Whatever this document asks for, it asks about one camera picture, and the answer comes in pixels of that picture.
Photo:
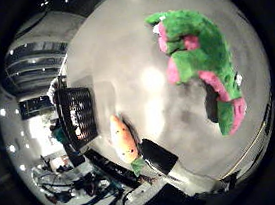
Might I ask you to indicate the person in teal shirt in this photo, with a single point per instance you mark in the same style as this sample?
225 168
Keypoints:
60 133

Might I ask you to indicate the black mesh basket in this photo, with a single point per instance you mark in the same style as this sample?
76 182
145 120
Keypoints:
78 116

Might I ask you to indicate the green and pink plush toy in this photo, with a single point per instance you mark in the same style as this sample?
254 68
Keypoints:
201 51

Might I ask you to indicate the black control box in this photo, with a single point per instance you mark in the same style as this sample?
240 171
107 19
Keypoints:
112 169

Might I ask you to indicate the orange carrot plush toy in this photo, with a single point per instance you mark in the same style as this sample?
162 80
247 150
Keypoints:
123 141

